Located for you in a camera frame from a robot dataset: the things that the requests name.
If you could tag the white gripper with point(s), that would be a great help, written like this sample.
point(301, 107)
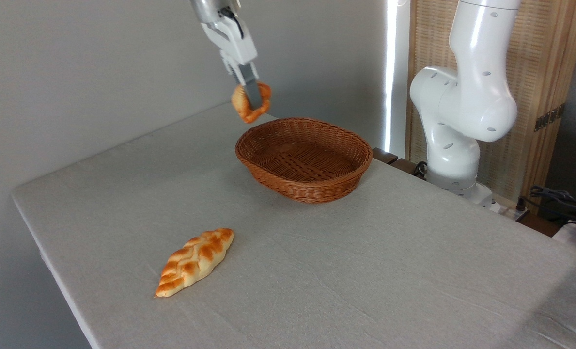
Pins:
point(237, 43)

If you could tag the brown woven wicker basket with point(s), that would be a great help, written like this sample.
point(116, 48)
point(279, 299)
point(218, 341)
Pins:
point(304, 160)

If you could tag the white power strip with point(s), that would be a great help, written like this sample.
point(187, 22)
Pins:
point(508, 209)

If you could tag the grey tablecloth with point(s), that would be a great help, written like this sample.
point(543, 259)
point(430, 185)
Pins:
point(365, 271)

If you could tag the dark metal screen hinge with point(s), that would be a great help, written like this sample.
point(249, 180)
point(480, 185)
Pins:
point(549, 117)

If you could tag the dark brown wooden furniture edge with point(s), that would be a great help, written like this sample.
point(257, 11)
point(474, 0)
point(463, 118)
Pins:
point(392, 159)

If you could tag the small round bread roll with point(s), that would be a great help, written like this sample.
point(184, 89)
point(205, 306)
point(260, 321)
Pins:
point(241, 105)

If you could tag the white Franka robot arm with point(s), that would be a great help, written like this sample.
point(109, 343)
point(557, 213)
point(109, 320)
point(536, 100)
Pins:
point(476, 102)

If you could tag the long braided bread loaf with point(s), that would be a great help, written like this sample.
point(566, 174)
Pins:
point(194, 261)

